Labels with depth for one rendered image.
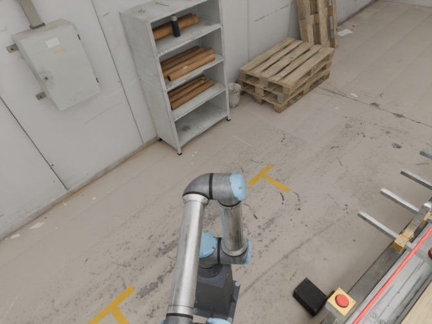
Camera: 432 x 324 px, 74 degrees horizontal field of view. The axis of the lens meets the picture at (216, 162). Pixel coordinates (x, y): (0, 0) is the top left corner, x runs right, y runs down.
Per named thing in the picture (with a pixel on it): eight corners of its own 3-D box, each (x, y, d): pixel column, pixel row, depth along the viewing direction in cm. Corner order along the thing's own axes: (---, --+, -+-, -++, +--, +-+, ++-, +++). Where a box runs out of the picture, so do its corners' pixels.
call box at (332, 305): (323, 306, 109) (327, 299, 104) (335, 294, 112) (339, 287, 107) (339, 322, 105) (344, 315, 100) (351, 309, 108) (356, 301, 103)
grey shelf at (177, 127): (157, 140, 370) (117, 11, 261) (207, 108, 411) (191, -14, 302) (179, 155, 346) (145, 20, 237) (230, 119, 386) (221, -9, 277)
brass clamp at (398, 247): (389, 245, 161) (393, 240, 157) (402, 231, 166) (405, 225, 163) (400, 252, 157) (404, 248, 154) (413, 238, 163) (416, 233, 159)
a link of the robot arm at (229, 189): (223, 244, 180) (209, 164, 125) (251, 245, 178) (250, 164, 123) (221, 268, 169) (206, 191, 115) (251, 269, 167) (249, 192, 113)
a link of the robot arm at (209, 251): (196, 244, 182) (192, 229, 170) (223, 245, 180) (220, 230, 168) (193, 267, 172) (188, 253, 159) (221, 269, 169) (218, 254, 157)
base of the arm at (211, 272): (189, 274, 179) (187, 267, 172) (198, 247, 192) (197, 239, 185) (219, 281, 174) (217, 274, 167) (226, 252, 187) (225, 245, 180)
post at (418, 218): (390, 251, 173) (423, 202, 139) (393, 247, 174) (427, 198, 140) (396, 254, 171) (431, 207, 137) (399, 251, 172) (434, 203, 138)
